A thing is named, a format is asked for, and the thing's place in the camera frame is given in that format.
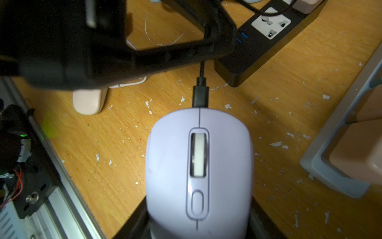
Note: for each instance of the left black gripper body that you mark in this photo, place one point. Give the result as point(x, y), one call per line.
point(72, 45)

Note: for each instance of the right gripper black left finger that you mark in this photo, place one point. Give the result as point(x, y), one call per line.
point(137, 226)

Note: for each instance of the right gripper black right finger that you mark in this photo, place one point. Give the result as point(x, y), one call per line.
point(260, 224)

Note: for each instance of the white wireless mouse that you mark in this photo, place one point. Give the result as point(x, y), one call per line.
point(89, 102)

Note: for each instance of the white power strip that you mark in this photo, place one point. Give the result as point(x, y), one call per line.
point(316, 158)

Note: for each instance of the black power strip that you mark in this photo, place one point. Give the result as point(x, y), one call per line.
point(260, 38)

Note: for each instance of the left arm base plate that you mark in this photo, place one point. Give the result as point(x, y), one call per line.
point(26, 169)

